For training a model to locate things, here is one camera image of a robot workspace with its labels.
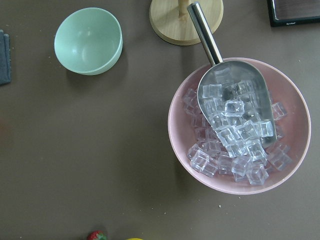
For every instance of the dark glass tray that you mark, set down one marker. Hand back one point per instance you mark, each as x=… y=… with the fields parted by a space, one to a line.
x=293 y=12

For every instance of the grey folded cloth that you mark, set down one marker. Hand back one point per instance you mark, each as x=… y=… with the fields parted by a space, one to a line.
x=5 y=59

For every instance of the wooden cup stand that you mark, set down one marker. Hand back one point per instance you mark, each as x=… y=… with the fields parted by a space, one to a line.
x=171 y=20

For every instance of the pink bowl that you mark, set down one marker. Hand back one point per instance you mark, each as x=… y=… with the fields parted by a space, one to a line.
x=296 y=126

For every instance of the green bowl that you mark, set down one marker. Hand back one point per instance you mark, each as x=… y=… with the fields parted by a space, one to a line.
x=89 y=41

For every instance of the red strawberry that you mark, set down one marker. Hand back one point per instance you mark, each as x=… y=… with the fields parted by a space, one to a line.
x=97 y=235

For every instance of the steel ice scoop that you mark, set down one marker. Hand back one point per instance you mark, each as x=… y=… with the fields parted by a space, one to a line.
x=232 y=95

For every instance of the whole yellow lemon lower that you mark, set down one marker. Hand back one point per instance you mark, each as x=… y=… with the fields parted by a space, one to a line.
x=134 y=238

